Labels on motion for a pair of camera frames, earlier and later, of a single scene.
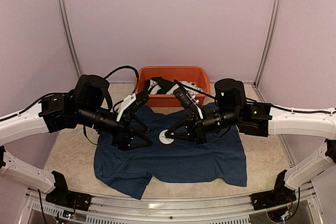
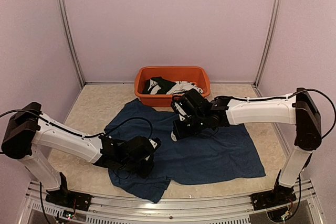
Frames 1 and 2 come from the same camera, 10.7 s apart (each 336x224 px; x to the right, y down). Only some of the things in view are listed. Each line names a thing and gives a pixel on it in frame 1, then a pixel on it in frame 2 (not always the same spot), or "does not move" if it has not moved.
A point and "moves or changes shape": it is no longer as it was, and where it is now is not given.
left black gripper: (123, 140) to (144, 173)
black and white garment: (161, 86) does not move
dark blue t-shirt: (220, 158) moves or changes shape
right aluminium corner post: (276, 7) does not move
